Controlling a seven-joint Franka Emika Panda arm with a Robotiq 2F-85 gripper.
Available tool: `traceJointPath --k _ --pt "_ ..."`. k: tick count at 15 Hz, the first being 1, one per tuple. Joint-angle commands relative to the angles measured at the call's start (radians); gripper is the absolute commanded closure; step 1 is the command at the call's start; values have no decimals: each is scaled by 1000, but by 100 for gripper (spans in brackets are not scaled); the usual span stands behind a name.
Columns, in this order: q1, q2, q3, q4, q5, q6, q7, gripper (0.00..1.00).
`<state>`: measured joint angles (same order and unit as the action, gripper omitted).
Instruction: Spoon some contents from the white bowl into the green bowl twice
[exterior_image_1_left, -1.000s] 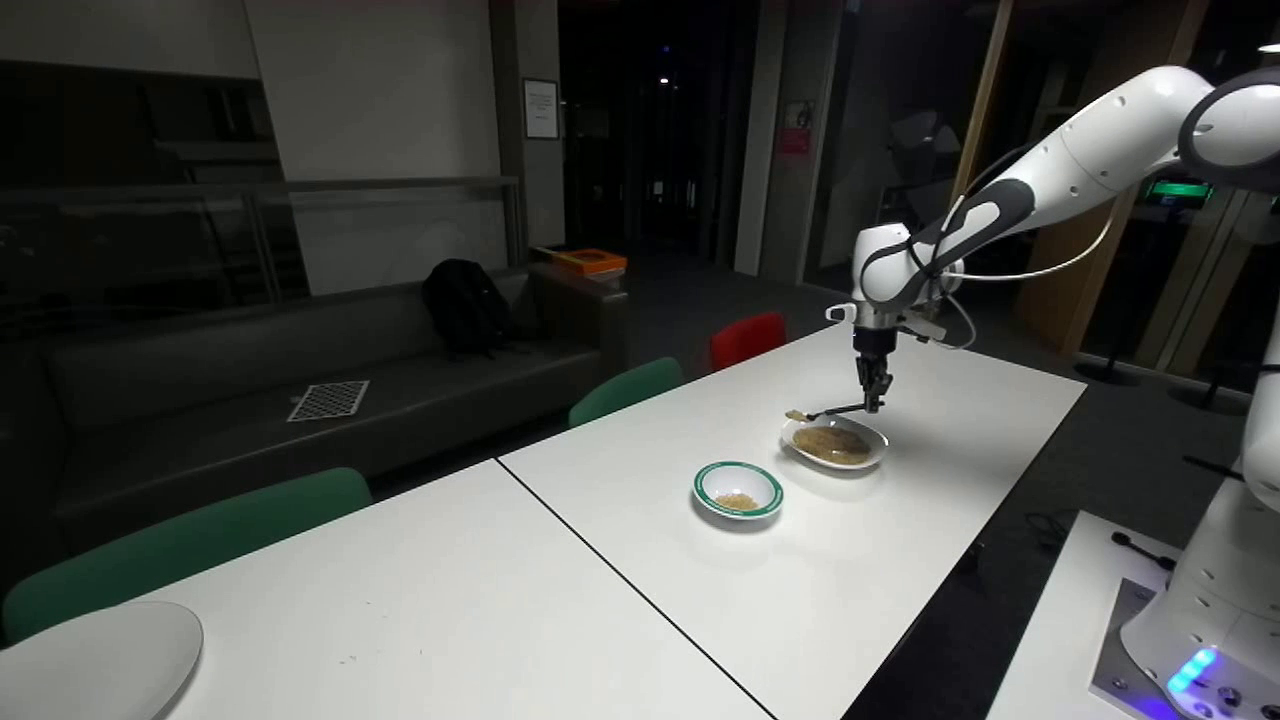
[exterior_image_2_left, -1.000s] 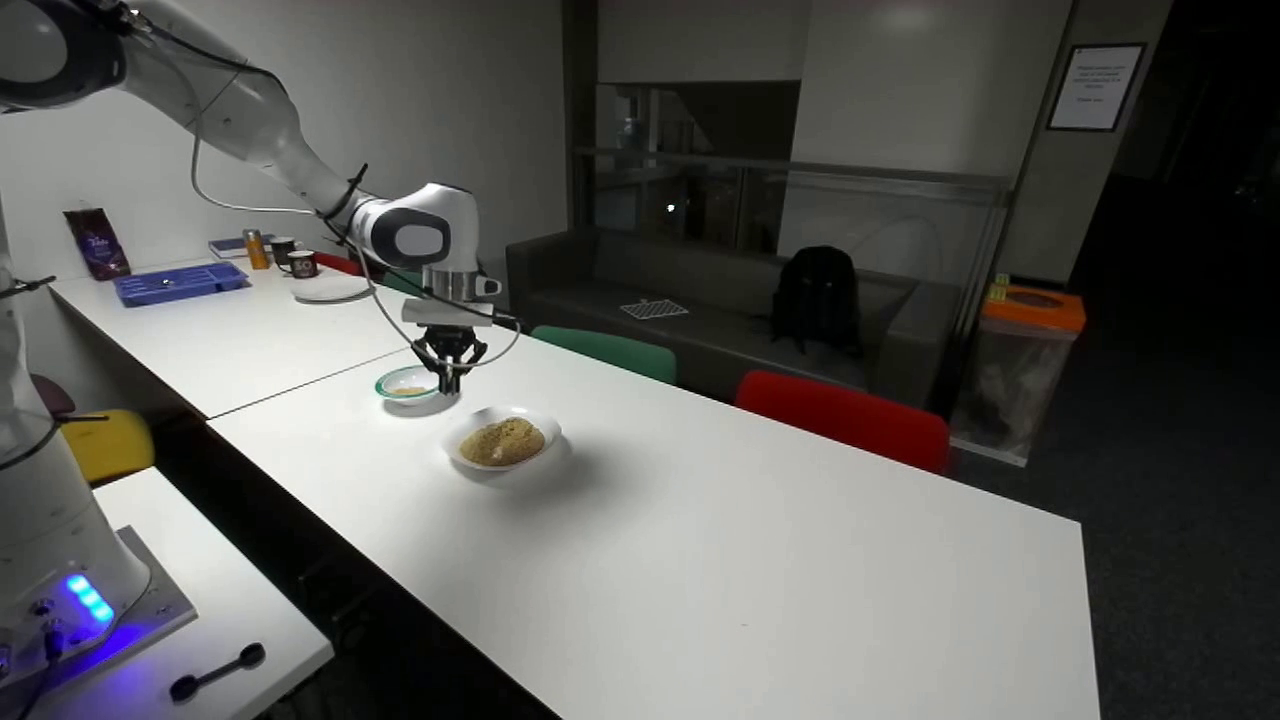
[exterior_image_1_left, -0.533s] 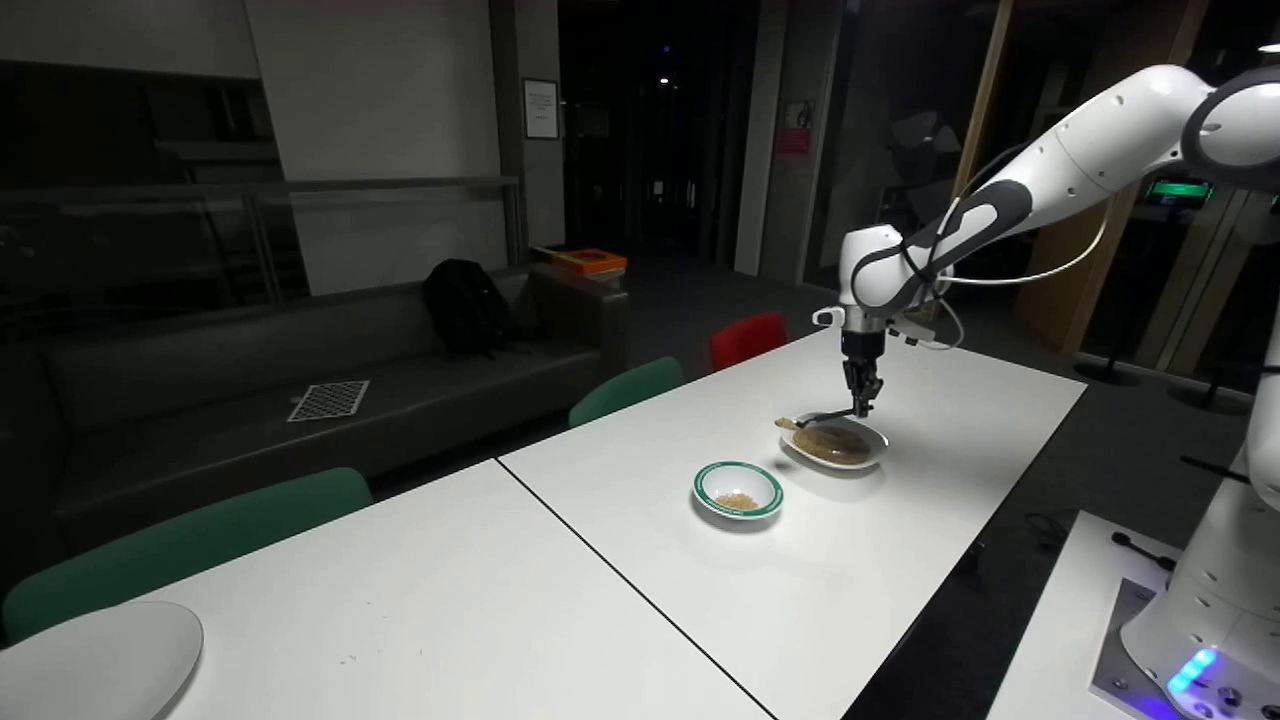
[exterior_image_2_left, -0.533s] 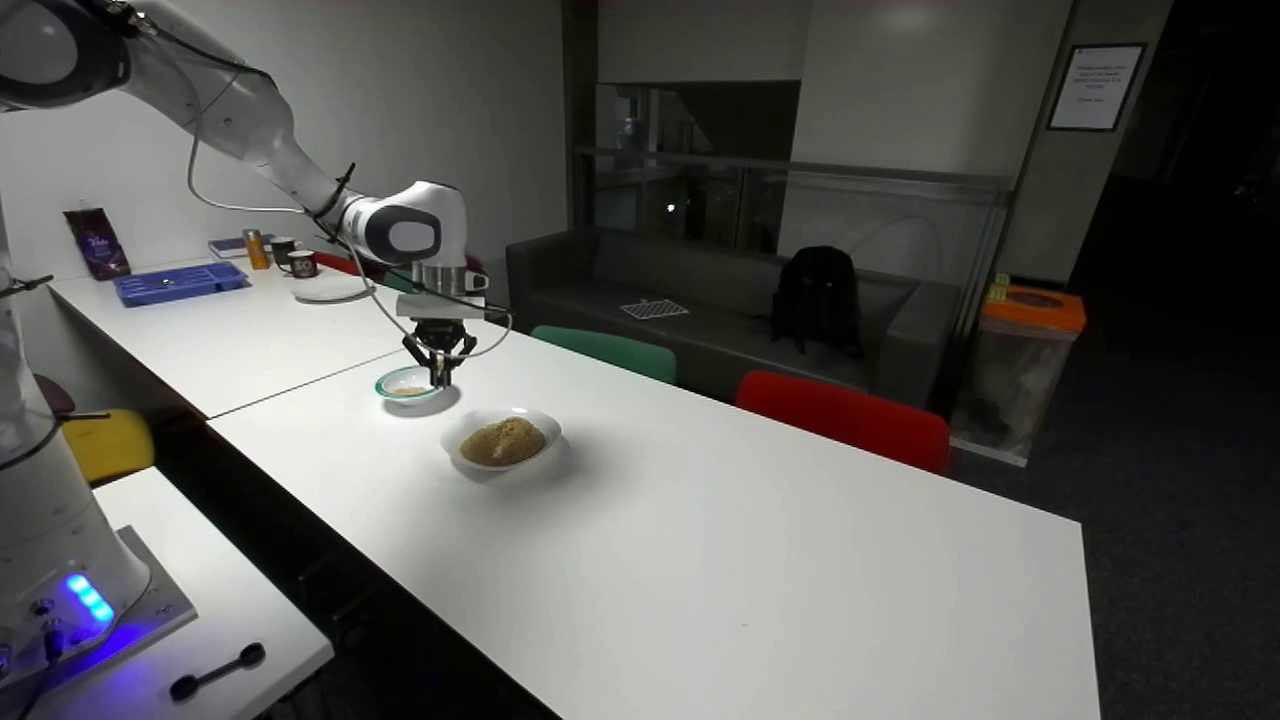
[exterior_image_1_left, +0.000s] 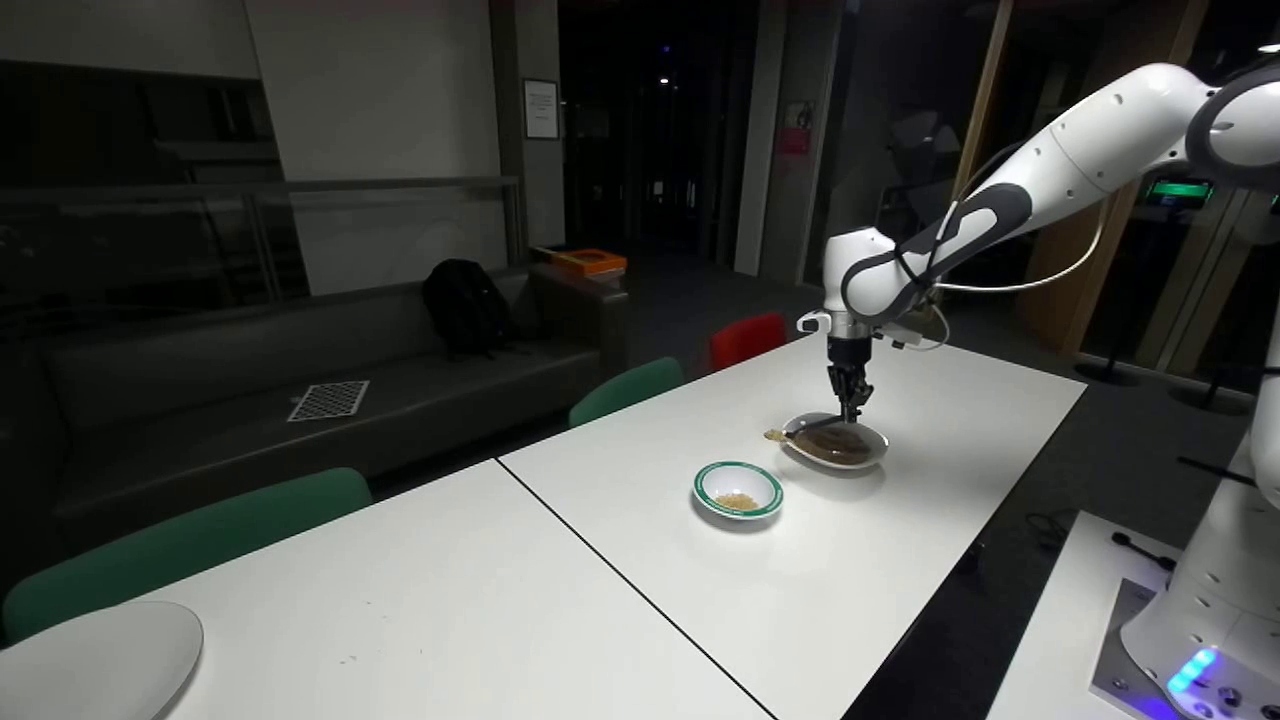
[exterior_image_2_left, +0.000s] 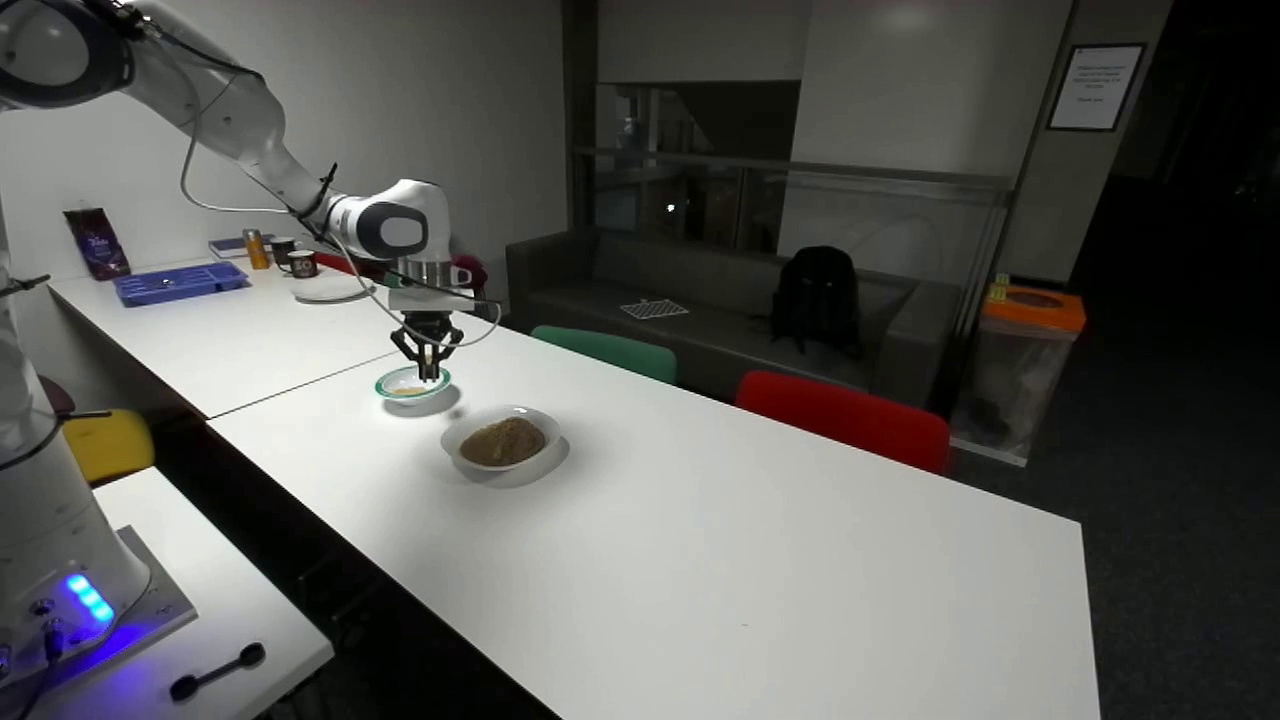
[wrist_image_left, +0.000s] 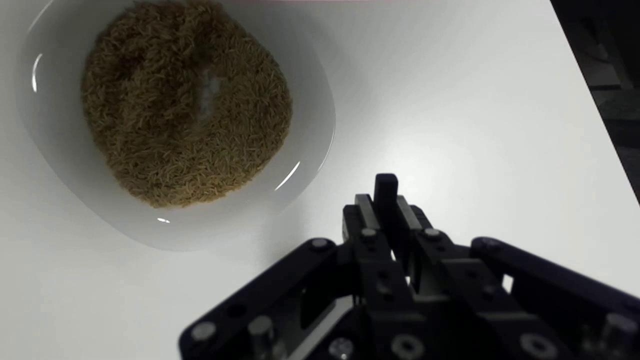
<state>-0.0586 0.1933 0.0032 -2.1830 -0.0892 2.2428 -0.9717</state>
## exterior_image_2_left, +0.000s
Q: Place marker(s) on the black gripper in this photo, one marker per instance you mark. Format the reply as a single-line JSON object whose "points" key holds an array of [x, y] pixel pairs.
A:
{"points": [[431, 325]]}

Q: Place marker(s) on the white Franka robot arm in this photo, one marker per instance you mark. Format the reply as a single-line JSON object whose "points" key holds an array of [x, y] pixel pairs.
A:
{"points": [[227, 114]]}

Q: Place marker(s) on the green rimmed bowl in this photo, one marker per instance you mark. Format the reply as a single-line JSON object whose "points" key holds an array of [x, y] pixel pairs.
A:
{"points": [[399, 394]]}

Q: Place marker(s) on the brown grain contents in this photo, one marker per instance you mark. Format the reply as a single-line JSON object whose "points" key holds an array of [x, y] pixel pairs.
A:
{"points": [[506, 440]]}

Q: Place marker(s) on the white bowl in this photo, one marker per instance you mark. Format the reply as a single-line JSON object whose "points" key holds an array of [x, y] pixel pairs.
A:
{"points": [[558, 444]]}

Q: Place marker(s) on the dark red chair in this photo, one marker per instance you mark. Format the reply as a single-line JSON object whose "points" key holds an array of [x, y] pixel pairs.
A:
{"points": [[468, 265]]}

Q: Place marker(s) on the white round plate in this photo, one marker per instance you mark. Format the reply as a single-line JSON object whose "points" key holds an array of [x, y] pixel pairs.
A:
{"points": [[326, 290]]}

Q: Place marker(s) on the dark cup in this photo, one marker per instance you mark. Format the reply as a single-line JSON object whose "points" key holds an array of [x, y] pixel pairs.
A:
{"points": [[300, 265]]}

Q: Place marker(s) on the green chair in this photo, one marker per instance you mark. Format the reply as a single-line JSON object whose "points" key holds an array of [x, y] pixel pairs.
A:
{"points": [[605, 354]]}

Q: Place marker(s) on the orange bottle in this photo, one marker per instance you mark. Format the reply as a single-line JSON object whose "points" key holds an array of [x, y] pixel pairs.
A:
{"points": [[259, 251]]}

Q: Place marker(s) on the white paper sheet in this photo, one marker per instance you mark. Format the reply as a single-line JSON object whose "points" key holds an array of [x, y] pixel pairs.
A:
{"points": [[654, 308]]}

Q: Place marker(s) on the blue flat box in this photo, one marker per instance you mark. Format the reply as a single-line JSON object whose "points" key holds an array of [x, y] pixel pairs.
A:
{"points": [[183, 282]]}

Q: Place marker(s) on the dark grey sofa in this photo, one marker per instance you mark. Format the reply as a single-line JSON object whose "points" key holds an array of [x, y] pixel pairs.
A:
{"points": [[720, 302]]}

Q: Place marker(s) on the glass railing panel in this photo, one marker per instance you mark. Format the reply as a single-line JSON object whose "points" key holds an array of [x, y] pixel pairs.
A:
{"points": [[720, 204]]}

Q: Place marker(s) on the yellow stool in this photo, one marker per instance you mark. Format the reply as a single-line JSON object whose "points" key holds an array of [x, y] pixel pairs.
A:
{"points": [[109, 444]]}

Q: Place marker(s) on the dark purple tablet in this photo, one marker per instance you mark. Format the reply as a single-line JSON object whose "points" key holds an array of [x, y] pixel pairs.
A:
{"points": [[98, 244]]}

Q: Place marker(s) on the black backpack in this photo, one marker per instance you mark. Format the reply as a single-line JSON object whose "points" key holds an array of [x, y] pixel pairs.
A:
{"points": [[814, 302]]}

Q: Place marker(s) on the black dumbbell shaped tool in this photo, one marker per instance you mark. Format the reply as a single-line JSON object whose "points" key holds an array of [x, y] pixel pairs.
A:
{"points": [[213, 675]]}

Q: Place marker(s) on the bin with orange lid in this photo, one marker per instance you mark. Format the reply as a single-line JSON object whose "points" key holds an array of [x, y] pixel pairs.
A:
{"points": [[1023, 375]]}

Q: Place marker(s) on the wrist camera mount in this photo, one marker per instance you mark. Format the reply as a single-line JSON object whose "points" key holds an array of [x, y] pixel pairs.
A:
{"points": [[435, 286]]}

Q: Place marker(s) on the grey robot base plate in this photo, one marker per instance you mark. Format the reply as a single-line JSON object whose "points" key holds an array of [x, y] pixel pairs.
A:
{"points": [[135, 621]]}

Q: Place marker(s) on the framed wall notice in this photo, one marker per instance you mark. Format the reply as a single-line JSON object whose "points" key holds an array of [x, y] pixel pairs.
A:
{"points": [[1099, 84]]}

